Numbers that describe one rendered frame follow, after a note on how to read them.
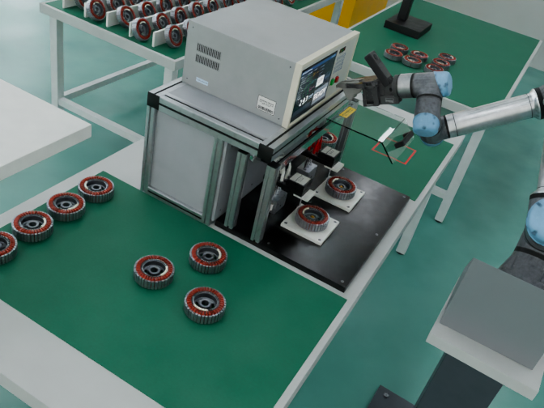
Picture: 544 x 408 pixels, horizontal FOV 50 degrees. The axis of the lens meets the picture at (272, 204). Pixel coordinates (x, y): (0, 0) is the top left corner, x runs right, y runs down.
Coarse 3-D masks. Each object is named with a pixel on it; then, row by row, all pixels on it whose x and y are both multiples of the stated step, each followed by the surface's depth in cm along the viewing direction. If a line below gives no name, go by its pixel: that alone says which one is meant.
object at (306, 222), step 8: (304, 208) 195; (312, 208) 196; (320, 208) 197; (296, 216) 193; (304, 216) 192; (320, 216) 196; (328, 216) 195; (304, 224) 190; (312, 224) 190; (320, 224) 190
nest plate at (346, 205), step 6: (318, 186) 214; (324, 186) 215; (318, 192) 211; (324, 192) 212; (360, 192) 217; (324, 198) 210; (330, 198) 210; (336, 198) 210; (354, 198) 213; (360, 198) 215; (336, 204) 208; (342, 204) 208; (348, 204) 209; (354, 204) 210; (348, 210) 207
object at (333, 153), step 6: (306, 150) 211; (312, 150) 212; (324, 150) 208; (330, 150) 209; (336, 150) 210; (306, 156) 210; (312, 156) 209; (318, 156) 208; (324, 156) 207; (330, 156) 206; (336, 156) 207; (306, 162) 212; (318, 162) 209; (324, 162) 208; (330, 162) 207; (336, 162) 209; (330, 168) 208; (336, 168) 208
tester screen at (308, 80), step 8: (320, 64) 175; (328, 64) 182; (304, 72) 167; (312, 72) 173; (320, 72) 178; (304, 80) 170; (312, 80) 176; (328, 80) 188; (304, 88) 172; (312, 88) 179; (296, 96) 169; (304, 96) 176; (312, 96) 182; (296, 104) 172; (304, 104) 179; (312, 104) 186
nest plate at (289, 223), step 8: (296, 208) 201; (288, 216) 196; (288, 224) 192; (296, 224) 193; (328, 224) 197; (336, 224) 198; (296, 232) 191; (304, 232) 191; (312, 232) 191; (320, 232) 192; (328, 232) 193; (312, 240) 189; (320, 240) 189
